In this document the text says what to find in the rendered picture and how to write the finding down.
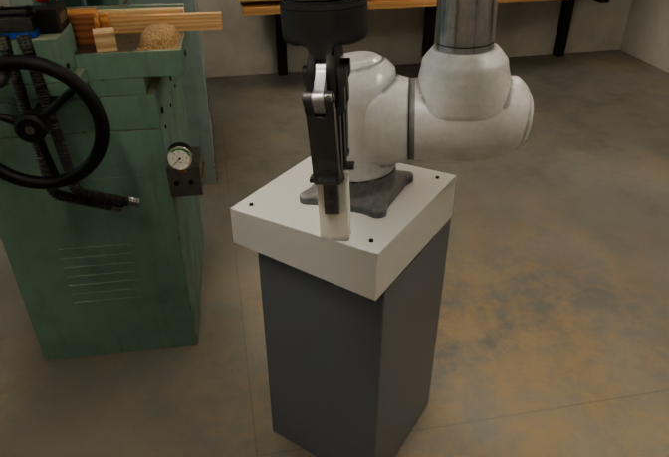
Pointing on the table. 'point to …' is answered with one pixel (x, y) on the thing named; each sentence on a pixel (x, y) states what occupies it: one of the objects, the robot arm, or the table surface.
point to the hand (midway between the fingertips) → (334, 205)
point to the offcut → (105, 39)
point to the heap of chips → (159, 37)
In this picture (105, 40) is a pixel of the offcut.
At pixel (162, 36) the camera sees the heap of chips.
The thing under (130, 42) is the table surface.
